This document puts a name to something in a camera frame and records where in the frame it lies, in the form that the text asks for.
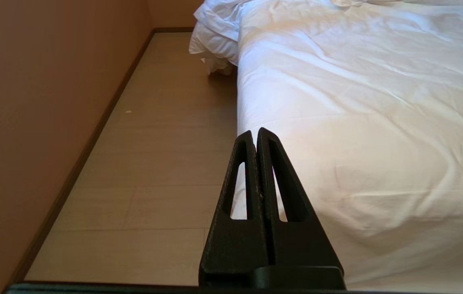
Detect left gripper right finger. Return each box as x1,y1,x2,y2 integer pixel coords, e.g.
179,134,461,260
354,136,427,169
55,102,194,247
256,127,346,290

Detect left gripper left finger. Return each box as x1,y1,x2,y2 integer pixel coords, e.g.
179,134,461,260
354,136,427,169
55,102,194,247
199,130,273,287

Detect white bed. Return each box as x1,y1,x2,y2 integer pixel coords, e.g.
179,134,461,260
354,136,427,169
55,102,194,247
230,0,463,293

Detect white crumpled duvet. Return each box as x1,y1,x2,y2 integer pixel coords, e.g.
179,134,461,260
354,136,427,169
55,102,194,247
188,0,252,76

